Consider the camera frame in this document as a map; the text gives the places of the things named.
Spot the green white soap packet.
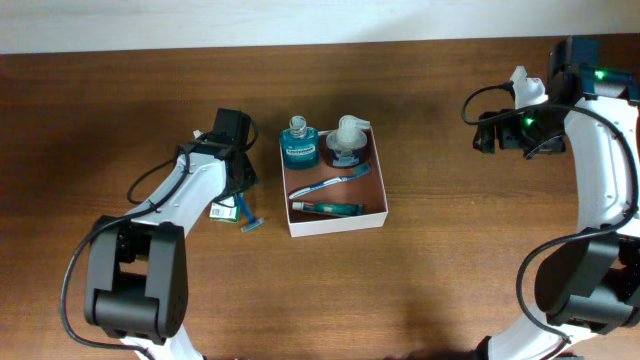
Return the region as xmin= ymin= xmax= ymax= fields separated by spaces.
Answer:
xmin=209 ymin=197 xmax=240 ymax=223

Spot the teal mouthwash bottle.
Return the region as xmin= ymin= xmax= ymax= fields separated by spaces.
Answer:
xmin=279 ymin=115 xmax=320 ymax=170

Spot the blue disposable razor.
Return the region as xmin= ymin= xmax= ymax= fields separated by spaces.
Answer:
xmin=235 ymin=194 xmax=264 ymax=233

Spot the purple foam soap bottle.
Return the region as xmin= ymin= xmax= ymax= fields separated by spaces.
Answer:
xmin=326 ymin=115 xmax=370 ymax=168

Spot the white teal toothpaste tube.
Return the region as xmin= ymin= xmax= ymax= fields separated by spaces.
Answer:
xmin=291 ymin=202 xmax=363 ymax=217

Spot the blue white toothbrush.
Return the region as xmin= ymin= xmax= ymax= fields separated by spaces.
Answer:
xmin=288 ymin=164 xmax=372 ymax=200

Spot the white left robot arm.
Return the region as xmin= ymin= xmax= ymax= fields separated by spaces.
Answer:
xmin=84 ymin=108 xmax=258 ymax=359

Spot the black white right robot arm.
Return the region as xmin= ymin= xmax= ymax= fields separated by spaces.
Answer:
xmin=473 ymin=37 xmax=639 ymax=359

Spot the white cardboard box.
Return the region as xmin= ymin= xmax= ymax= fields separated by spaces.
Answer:
xmin=282 ymin=129 xmax=389 ymax=237

